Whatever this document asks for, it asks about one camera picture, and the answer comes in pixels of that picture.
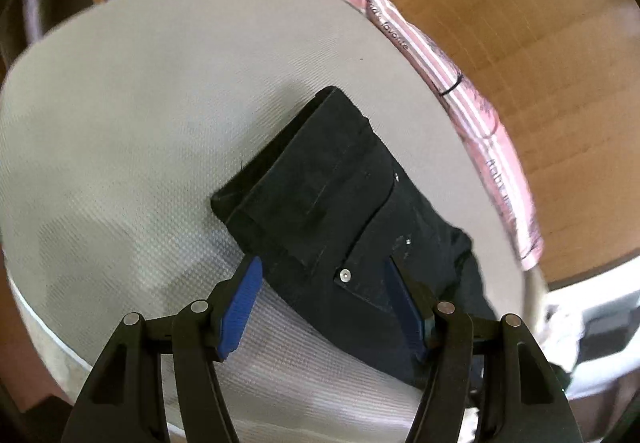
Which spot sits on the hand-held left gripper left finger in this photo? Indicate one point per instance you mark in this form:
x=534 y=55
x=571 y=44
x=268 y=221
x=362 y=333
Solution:
x=240 y=308

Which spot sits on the black pants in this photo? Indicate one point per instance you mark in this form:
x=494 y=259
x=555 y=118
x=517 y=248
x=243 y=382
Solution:
x=325 y=203

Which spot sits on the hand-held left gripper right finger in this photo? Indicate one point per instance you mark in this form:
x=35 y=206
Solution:
x=405 y=308

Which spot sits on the pink striped pillow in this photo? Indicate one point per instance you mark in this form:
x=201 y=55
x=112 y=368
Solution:
x=480 y=123

